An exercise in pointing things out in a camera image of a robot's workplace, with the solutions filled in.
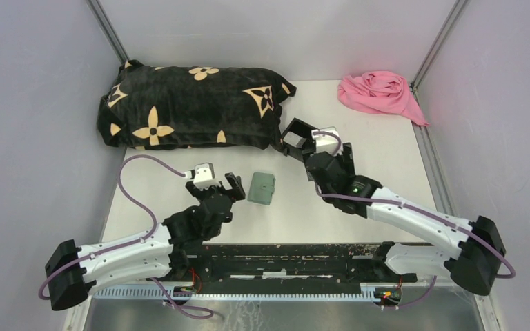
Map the green card holder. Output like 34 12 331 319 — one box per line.
246 172 275 205

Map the black card box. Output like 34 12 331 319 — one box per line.
281 118 318 162

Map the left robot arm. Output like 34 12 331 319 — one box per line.
40 172 246 311

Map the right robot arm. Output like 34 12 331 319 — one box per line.
303 148 516 296

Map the stack of cards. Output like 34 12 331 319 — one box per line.
284 132 307 149

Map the pink cloth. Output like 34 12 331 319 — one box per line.
337 71 430 126

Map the black floral pillow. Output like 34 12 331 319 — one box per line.
97 59 297 150

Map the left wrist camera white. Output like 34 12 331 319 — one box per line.
184 163 218 190

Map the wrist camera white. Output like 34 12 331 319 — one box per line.
184 163 218 190
311 126 342 156

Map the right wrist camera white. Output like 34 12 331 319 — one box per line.
311 126 342 156

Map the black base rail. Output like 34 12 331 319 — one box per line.
158 243 418 294

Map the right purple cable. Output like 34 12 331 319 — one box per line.
313 130 518 310

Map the purple cable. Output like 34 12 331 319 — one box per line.
313 130 518 310
37 154 215 320

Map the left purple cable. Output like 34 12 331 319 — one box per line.
37 154 215 320

